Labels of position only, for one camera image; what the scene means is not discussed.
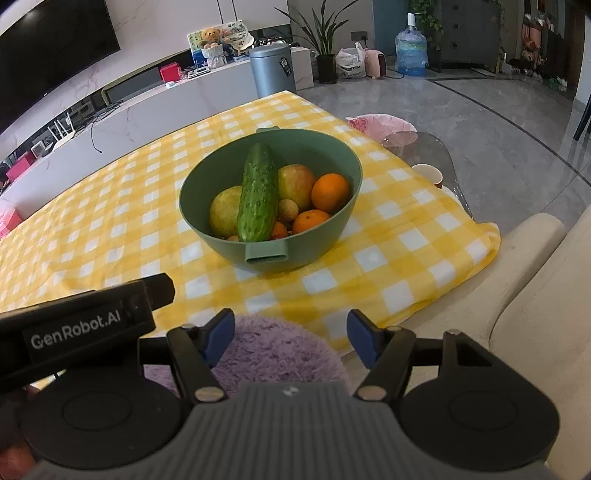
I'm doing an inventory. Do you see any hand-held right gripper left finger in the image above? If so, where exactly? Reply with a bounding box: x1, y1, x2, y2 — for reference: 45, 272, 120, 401
137, 308, 236, 402

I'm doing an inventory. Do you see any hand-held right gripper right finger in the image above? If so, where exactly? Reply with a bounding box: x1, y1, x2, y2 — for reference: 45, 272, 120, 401
347, 308, 498, 401

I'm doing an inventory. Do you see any green colander bowl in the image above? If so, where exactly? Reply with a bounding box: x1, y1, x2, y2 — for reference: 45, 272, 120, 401
179, 127, 363, 273

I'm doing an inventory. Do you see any large yellow-green pear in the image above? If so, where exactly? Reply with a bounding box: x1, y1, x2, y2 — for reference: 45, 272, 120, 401
209, 185, 245, 239

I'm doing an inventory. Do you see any green cucumber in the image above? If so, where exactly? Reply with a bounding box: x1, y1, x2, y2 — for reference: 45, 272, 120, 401
236, 142, 279, 243

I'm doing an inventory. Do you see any red-yellow apple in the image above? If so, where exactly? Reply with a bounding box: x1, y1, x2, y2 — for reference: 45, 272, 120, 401
276, 165, 318, 214

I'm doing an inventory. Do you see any purple fluffy cushion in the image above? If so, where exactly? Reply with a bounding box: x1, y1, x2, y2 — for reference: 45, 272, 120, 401
143, 314, 352, 398

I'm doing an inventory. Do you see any stack of pink boxes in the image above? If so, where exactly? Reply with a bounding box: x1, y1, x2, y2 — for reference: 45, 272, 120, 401
0, 205, 21, 238

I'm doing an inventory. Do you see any yellow checked tablecloth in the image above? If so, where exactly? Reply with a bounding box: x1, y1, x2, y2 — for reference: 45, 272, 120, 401
0, 91, 502, 357

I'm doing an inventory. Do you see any beige sofa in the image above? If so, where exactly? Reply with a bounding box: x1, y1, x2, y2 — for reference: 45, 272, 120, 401
392, 212, 591, 464

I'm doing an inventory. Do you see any paper cup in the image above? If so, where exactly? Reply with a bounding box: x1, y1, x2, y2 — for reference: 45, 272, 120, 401
412, 163, 444, 189

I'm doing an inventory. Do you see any pink flat box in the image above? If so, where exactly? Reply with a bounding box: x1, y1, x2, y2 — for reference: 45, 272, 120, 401
6, 152, 35, 181

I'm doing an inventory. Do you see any glass side table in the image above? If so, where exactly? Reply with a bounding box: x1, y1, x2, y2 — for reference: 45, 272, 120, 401
381, 131, 474, 217

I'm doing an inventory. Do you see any pink lined waste bin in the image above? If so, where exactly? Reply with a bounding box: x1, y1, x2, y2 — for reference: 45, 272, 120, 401
346, 113, 416, 141

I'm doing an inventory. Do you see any white router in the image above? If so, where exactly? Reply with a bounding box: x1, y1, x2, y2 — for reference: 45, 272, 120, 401
51, 108, 77, 141

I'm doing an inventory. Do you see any white marble television console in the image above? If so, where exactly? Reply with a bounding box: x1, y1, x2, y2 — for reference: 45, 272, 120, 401
0, 46, 319, 217

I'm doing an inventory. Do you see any dark soundbar speaker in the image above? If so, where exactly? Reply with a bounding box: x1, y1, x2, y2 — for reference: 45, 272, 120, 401
104, 69, 162, 104

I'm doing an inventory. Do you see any grey round trash can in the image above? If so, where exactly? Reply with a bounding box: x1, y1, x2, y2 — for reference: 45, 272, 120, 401
249, 44, 297, 97

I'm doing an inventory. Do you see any pink small heater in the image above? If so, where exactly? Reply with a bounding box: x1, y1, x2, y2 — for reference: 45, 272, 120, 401
365, 48, 389, 79

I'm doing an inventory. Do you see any white plastic bag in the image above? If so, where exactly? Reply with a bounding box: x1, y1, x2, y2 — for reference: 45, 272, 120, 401
335, 42, 368, 79

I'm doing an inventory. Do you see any blue water jug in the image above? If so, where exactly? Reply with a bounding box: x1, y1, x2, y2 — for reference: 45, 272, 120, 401
394, 13, 428, 78

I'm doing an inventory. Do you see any tall-leaf potted plant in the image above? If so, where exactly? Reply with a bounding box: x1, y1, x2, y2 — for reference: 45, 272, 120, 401
274, 0, 361, 85

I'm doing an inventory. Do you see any brown teddy bear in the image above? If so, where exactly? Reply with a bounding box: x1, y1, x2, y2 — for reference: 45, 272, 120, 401
201, 28, 228, 70

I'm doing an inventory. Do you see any colourful picture board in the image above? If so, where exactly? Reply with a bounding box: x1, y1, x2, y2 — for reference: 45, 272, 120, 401
187, 19, 254, 64

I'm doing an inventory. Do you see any dark grey drawer cabinet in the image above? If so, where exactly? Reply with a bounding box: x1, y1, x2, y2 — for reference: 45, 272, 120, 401
438, 0, 504, 71

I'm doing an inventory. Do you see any green pothos plant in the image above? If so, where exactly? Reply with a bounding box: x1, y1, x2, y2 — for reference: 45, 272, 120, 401
409, 0, 444, 34

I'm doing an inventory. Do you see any black wall television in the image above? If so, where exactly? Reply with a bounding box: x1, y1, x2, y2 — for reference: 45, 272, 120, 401
0, 0, 122, 134

